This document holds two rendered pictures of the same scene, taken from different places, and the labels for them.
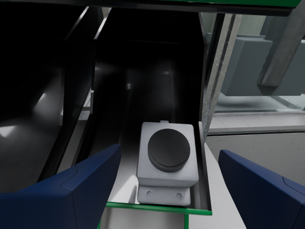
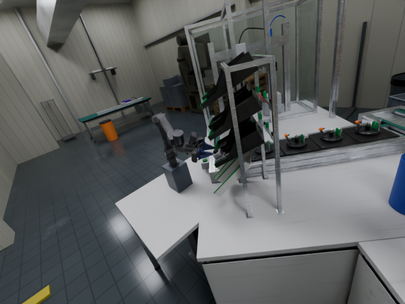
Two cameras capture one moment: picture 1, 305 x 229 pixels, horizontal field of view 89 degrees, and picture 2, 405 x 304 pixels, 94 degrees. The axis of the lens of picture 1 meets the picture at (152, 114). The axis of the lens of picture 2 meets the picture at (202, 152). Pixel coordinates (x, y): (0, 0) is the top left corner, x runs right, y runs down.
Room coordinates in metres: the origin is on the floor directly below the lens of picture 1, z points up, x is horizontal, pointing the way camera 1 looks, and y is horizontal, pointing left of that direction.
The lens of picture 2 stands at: (0.28, -0.88, 1.73)
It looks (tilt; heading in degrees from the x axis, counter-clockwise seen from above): 27 degrees down; 107
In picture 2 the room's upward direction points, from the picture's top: 14 degrees counter-clockwise
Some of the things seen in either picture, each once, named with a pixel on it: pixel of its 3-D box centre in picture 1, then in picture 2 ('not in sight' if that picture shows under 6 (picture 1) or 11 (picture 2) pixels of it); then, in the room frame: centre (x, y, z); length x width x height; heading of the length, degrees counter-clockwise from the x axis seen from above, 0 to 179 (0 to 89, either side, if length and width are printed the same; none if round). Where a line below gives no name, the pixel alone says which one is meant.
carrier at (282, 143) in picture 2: not in sight; (296, 139); (0.59, 0.50, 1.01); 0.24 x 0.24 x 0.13; 8
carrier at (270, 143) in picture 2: not in sight; (263, 145); (0.35, 0.47, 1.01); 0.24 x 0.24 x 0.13; 8
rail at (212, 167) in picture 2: not in sight; (213, 149); (-0.09, 0.68, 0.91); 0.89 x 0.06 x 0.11; 98
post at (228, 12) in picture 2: not in sight; (238, 85); (0.22, 0.64, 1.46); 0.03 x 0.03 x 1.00; 8
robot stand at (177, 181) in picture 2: not in sight; (177, 175); (-0.31, 0.24, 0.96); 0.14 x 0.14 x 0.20; 52
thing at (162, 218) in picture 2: not in sight; (185, 189); (-0.27, 0.21, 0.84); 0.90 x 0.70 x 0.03; 52
